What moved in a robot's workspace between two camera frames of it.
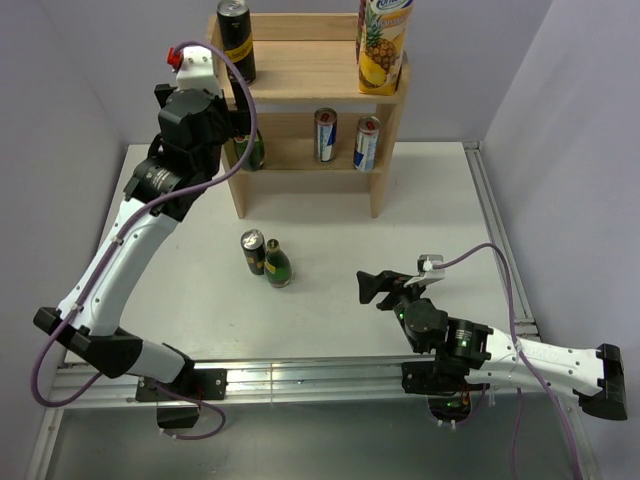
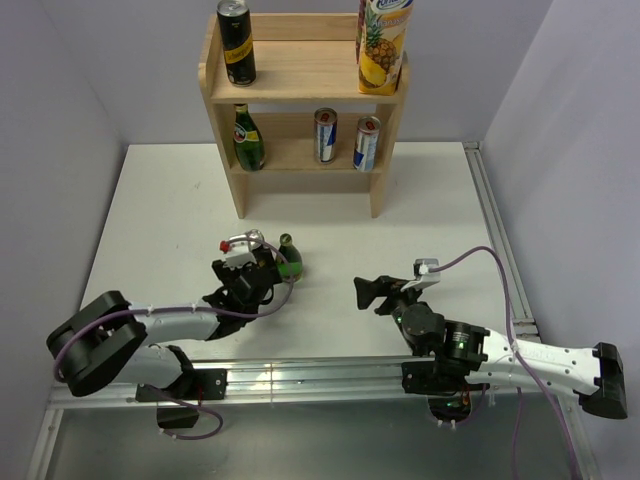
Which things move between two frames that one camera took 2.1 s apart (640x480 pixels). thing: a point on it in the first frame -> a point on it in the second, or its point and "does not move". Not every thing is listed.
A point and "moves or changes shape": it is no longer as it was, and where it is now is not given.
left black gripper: (236, 123) -> (225, 274)
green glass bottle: (256, 156) does not move
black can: (237, 37) does not move
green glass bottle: (277, 265) moves or changes shape
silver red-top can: (325, 134) does not move
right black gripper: (369, 285) does not move
